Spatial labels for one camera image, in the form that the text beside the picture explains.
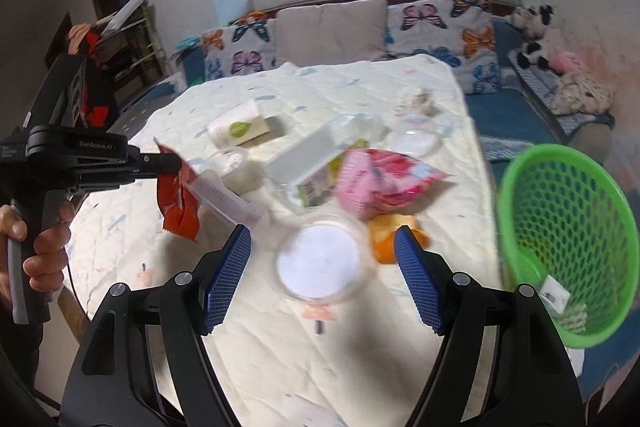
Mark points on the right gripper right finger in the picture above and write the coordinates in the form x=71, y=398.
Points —
x=501, y=361

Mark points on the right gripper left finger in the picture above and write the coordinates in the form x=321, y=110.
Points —
x=112, y=381

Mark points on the red snack wrapper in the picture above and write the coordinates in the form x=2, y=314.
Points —
x=177, y=204

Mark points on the white green paper cup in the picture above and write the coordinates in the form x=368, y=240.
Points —
x=239, y=125

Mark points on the clear plastic lidded cup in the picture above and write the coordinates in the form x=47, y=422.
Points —
x=320, y=258

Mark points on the clear plastic bottle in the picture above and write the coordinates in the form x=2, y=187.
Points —
x=304, y=175

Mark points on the white tissue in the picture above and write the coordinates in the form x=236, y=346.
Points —
x=414, y=101

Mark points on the person's left hand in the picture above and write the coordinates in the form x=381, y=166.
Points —
x=45, y=269

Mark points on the small white carton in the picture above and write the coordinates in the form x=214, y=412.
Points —
x=553, y=295

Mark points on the metal shelf rack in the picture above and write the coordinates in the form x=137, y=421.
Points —
x=130, y=50

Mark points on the green plastic mesh basket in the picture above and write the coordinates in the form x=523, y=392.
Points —
x=561, y=214

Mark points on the small butterfly pillow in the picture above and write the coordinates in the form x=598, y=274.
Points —
x=247, y=46

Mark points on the pink snack bag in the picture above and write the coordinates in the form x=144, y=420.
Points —
x=371, y=182

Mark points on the round clear plastic lid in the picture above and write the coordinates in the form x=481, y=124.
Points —
x=412, y=142

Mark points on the white quilted table cover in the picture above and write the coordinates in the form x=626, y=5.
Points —
x=372, y=361

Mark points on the beige patterned cloth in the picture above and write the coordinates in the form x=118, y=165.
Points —
x=581, y=92

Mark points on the pink plush toy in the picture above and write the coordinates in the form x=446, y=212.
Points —
x=563, y=62

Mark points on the beige cushion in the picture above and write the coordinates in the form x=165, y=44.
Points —
x=331, y=34

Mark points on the large butterfly pillow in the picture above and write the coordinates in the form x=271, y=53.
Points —
x=459, y=33

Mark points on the black white cow plush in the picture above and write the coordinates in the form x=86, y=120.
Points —
x=532, y=23

